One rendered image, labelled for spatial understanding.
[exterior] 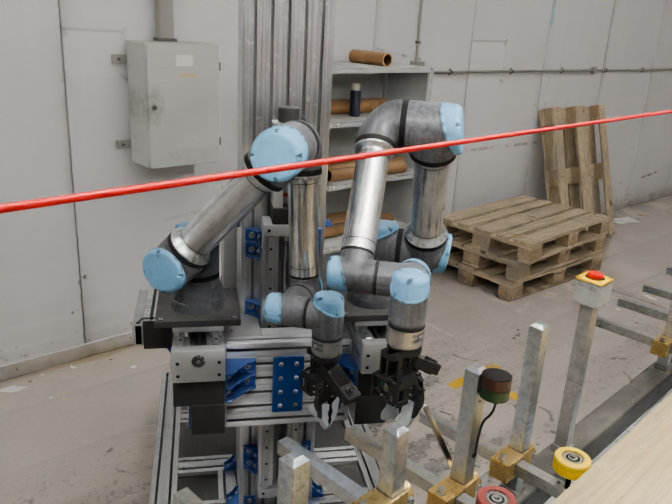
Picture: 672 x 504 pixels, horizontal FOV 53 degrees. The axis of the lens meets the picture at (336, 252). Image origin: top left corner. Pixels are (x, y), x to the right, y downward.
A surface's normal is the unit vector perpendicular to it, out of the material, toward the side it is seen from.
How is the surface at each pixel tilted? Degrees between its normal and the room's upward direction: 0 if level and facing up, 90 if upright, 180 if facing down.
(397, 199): 90
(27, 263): 90
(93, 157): 90
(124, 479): 0
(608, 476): 0
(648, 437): 0
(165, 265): 95
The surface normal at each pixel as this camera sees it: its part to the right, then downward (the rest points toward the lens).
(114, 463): 0.05, -0.94
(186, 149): 0.66, 0.28
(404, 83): -0.76, 0.18
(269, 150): -0.16, 0.22
